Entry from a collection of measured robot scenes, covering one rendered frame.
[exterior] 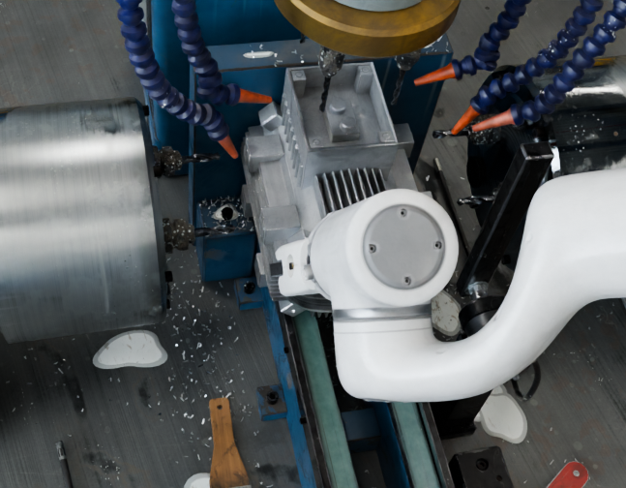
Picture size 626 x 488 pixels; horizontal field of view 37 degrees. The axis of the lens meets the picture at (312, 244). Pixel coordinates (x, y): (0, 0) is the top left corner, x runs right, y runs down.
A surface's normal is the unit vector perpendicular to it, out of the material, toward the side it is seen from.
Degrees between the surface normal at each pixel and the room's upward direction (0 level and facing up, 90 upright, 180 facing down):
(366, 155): 90
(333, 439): 0
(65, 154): 6
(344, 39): 90
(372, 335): 39
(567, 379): 0
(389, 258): 30
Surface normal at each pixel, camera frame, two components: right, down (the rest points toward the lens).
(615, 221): -0.50, -0.16
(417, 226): 0.22, -0.08
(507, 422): 0.11, -0.55
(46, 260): 0.24, 0.35
